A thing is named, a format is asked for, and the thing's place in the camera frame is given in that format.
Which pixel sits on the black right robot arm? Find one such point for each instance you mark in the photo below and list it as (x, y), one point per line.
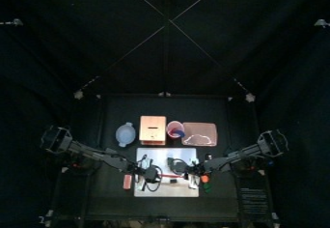
(245, 153)

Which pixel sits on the light blue plate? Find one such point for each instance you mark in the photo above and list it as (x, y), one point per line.
(126, 134)

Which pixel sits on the green toy piece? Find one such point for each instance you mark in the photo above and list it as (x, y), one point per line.
(208, 187)

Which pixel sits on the pink cup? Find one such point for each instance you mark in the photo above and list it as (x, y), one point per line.
(176, 129)

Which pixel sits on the grey frame clamp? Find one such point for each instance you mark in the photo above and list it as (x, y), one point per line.
(17, 22)
(321, 22)
(165, 94)
(78, 94)
(250, 97)

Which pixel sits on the orange toy piece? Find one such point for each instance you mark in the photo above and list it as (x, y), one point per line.
(205, 178)

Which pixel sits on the white cutting board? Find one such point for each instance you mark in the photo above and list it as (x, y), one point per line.
(168, 186)

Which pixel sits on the black panel with white text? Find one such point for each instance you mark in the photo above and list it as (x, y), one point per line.
(254, 199)

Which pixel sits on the wooden box with slot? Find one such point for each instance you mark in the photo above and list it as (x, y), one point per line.
(153, 129)

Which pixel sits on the orange salmon sushi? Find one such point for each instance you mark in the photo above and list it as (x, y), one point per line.
(128, 181)

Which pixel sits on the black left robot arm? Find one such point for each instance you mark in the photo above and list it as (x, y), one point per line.
(86, 150)

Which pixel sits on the pink square tray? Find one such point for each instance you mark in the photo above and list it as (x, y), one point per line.
(200, 129)

